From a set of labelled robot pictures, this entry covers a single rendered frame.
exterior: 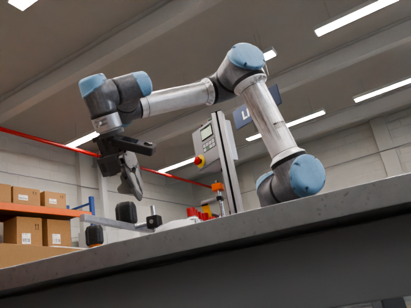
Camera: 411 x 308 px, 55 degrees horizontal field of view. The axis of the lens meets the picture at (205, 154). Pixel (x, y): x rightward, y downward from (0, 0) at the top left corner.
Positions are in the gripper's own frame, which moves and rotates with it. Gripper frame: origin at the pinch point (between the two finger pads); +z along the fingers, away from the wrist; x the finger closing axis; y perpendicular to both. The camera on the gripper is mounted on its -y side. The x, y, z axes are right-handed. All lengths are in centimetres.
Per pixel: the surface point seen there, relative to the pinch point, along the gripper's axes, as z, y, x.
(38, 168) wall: 21, 380, -456
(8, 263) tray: -12, -13, 64
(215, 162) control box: 8, -9, -59
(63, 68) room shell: -96, 208, -347
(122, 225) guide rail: 0.2, -4.0, 22.1
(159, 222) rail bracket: 3.0, -10.6, 17.5
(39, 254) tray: -10, -13, 59
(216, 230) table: -13, -40, 71
